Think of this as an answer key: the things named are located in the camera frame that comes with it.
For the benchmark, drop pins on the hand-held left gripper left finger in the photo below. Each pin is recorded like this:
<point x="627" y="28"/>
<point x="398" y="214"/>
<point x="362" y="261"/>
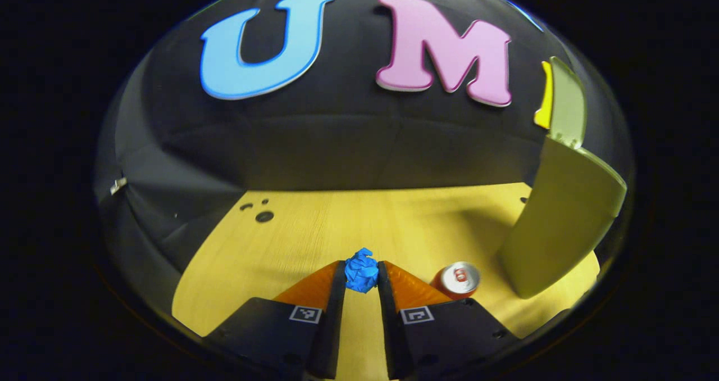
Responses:
<point x="334" y="325"/>

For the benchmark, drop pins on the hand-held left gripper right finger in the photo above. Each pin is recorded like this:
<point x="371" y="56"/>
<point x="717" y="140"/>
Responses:
<point x="388" y="325"/>

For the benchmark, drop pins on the blue paper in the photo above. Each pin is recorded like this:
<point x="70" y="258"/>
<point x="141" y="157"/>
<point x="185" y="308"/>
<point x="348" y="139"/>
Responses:
<point x="361" y="271"/>

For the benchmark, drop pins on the red pop can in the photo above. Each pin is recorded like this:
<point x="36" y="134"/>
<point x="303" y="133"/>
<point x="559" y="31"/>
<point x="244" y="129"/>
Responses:
<point x="458" y="280"/>

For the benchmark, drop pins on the white desktop garbage bin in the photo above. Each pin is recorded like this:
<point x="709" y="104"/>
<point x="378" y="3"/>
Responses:
<point x="556" y="223"/>

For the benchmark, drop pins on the wooden desktop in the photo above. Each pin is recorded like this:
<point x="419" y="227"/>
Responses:
<point x="337" y="223"/>

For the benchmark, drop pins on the black backdrop cloth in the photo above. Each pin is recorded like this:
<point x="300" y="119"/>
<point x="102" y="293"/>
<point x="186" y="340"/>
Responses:
<point x="348" y="145"/>

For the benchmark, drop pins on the silver cloth clip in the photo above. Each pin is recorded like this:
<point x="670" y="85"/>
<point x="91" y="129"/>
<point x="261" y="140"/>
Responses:
<point x="118" y="185"/>

